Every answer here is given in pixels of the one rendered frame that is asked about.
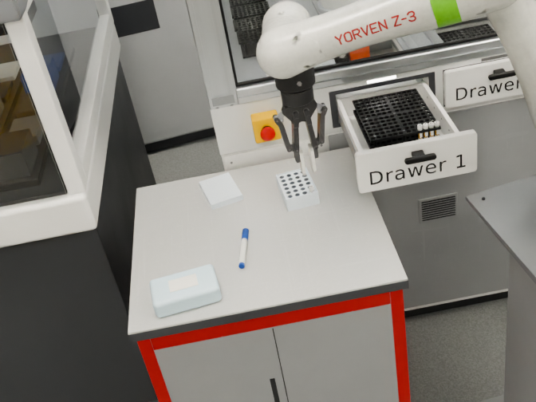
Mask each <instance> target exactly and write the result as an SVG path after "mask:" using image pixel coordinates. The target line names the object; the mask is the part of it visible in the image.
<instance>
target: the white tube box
mask: <svg viewBox="0 0 536 402"><path fill-rule="evenodd" d="M305 172H306V175H303V174H302V171H301V169H297V170H293V171H288V172H284V173H281V174H277V175H276V180H277V184H278V189H279V191H280V193H281V195H282V198H283V201H284V203H285V205H286V208H287V211H294V210H297V209H301V208H304V207H310V206H313V205H317V204H320V200H319V194H318V191H317V188H316V186H315V184H314V182H313V180H312V178H311V176H310V174H309V172H308V170H307V168H305ZM310 185H313V188H314V192H309V186H310Z"/></svg>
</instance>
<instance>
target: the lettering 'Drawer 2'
mask: <svg viewBox="0 0 536 402"><path fill-rule="evenodd" d="M509 82H511V83H512V85H514V82H513V81H508V82H507V83H509ZM507 83H506V84H505V90H507V91H510V90H512V89H513V88H512V89H507V88H506V87H508V86H512V85H507ZM489 86H490V89H491V94H492V93H494V91H495V86H496V89H497V92H498V93H499V92H500V89H501V87H502V83H501V84H500V86H499V89H498V86H497V84H495V86H494V89H493V91H492V87H491V85H489ZM481 88H484V90H480V91H479V92H478V95H479V96H483V95H486V93H487V89H486V87H484V86H482V87H479V89H481ZM459 89H464V90H465V96H464V97H463V98H460V99H458V90H459ZM459 89H456V100H457V101H459V100H462V99H464V98H465V97H466V96H467V90H466V89H465V88H459ZM482 91H484V94H482V95H480V94H479V93H480V92H482Z"/></svg>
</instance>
